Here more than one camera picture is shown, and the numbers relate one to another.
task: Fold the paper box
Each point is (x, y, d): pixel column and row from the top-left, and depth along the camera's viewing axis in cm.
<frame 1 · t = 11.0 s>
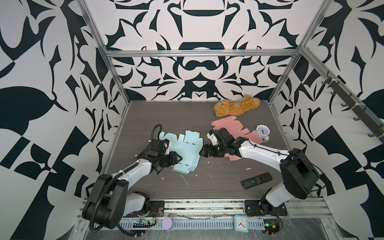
left hand: (180, 157, 86), fingers open
right hand: (204, 152, 85), fingers open
light blue paper box: (189, 148, 96), on the table
brown teddy bear: (227, 107, 107), point 9 cm above the table
white alarm clock: (263, 131, 102), point 3 cm above the table
black remote control: (256, 180, 83), point 2 cm above the table

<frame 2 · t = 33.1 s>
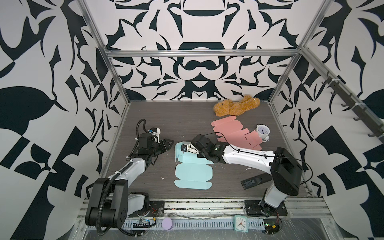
left hand: (172, 140, 87), fingers open
right hand: (199, 139, 85), fingers closed
light blue paper box: (193, 172, 87), on the table
the other named things where they were.

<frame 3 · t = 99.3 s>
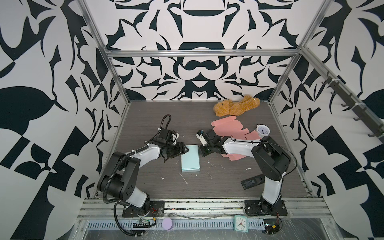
left hand: (186, 148, 89), fingers open
right hand: (199, 149, 94), fingers closed
light blue paper box: (190, 160, 89), point 3 cm above the table
the other named things where they were.

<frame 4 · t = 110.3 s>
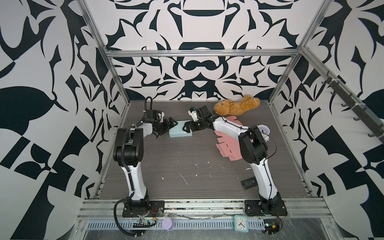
left hand: (172, 123, 100), fingers open
right hand: (188, 125, 97), fingers open
light blue paper box: (178, 131, 99), point 5 cm above the table
the other named things where they were.

